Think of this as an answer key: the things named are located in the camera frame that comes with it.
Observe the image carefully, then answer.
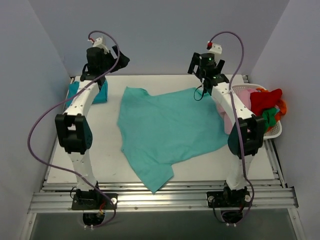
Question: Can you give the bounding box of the mint green t shirt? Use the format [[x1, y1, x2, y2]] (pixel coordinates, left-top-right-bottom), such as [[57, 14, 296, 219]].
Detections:
[[117, 87, 228, 193]]

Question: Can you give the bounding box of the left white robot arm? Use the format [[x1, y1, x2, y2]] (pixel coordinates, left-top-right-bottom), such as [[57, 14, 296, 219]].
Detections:
[[55, 45, 130, 210]]

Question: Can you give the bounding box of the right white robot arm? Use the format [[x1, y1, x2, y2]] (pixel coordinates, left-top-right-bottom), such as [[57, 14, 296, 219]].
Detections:
[[187, 52, 265, 207]]

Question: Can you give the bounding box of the folded teal t shirt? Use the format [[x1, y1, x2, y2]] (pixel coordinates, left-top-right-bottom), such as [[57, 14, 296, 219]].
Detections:
[[67, 80, 108, 104]]

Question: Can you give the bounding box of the pink t shirt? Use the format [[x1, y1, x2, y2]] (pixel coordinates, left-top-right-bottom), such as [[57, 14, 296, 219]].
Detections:
[[216, 89, 251, 135]]

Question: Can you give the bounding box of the red t shirt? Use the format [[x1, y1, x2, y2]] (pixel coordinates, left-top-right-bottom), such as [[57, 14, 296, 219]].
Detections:
[[250, 88, 283, 116]]

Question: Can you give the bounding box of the orange t shirt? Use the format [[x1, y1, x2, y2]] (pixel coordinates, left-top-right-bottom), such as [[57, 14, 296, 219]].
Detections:
[[256, 87, 287, 121]]

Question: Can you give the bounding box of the white plastic laundry basket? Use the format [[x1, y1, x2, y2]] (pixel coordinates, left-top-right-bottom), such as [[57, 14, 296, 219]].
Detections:
[[232, 83, 282, 140]]

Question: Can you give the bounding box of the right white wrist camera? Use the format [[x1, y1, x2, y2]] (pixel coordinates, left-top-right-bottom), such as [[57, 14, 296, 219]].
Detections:
[[207, 41, 223, 55]]

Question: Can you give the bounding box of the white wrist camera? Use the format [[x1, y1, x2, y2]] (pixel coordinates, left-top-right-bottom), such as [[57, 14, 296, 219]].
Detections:
[[207, 41, 223, 55], [87, 36, 110, 54]]

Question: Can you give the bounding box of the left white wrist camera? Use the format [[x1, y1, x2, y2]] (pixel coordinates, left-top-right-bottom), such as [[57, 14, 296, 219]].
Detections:
[[87, 36, 110, 54]]

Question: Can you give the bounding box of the aluminium rail frame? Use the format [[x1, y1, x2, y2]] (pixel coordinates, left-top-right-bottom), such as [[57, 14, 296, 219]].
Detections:
[[28, 180, 298, 214]]

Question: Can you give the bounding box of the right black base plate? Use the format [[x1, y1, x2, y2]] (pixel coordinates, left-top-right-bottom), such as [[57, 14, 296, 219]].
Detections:
[[206, 191, 251, 209]]

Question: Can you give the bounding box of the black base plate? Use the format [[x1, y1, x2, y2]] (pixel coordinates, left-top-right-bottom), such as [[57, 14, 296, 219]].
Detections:
[[71, 194, 114, 211], [206, 191, 251, 209]]

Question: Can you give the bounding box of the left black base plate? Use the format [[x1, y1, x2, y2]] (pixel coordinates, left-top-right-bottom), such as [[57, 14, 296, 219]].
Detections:
[[71, 194, 114, 211]]

